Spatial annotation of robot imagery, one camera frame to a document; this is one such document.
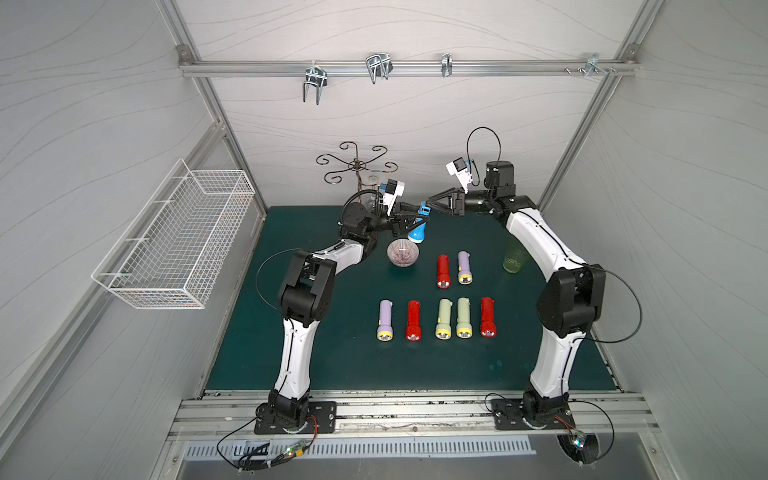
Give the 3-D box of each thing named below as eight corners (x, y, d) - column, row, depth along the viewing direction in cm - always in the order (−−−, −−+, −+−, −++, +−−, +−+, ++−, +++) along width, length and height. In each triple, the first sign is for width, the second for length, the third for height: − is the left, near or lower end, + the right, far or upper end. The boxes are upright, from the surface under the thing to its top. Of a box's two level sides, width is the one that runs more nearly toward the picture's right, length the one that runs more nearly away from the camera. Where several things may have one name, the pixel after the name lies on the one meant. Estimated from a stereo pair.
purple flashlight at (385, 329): (377, 341, 87) (377, 337, 85) (378, 303, 95) (378, 299, 93) (392, 341, 87) (392, 337, 85) (392, 303, 95) (392, 299, 93)
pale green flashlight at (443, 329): (434, 338, 88) (435, 335, 86) (437, 300, 96) (438, 297, 94) (450, 341, 87) (451, 338, 85) (451, 302, 95) (452, 299, 94)
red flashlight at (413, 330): (406, 341, 87) (406, 338, 85) (405, 304, 95) (405, 300, 93) (422, 341, 87) (422, 338, 85) (419, 304, 95) (420, 300, 93)
